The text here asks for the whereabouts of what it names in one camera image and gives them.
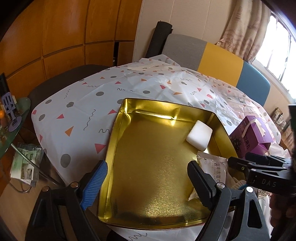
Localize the white wet wipes pack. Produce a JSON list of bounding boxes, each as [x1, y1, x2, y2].
[[197, 151, 228, 184]]

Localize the beige knit cloth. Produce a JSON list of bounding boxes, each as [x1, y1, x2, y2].
[[226, 172, 246, 190]]

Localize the purple tissue box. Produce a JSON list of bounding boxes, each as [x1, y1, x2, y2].
[[230, 115, 273, 158]]

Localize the packets on desk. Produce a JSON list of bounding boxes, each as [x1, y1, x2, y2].
[[271, 108, 290, 138]]

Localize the white foam block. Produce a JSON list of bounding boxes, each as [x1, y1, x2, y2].
[[186, 120, 213, 152]]

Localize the gold metal tin tray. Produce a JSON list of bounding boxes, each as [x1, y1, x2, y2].
[[98, 98, 236, 230]]

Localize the green paper packets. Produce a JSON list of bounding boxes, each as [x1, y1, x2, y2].
[[10, 143, 44, 187]]

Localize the patterned white bed cover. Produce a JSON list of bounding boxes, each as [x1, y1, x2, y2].
[[31, 55, 281, 240]]

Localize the grey yellow blue headboard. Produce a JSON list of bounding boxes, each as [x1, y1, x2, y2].
[[162, 34, 270, 106]]

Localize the window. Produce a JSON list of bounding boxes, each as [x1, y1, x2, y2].
[[254, 14, 295, 98]]

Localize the green glass side table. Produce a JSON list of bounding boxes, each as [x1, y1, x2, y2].
[[1, 97, 31, 158]]

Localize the purple character ornament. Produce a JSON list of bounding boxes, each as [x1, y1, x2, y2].
[[1, 92, 22, 132]]

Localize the beige patterned curtain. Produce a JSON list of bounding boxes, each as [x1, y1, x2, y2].
[[216, 0, 271, 63]]

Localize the black rolled mat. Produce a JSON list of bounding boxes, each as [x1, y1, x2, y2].
[[145, 21, 173, 58]]

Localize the wooden wardrobe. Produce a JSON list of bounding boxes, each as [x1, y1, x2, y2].
[[1, 1, 142, 98]]

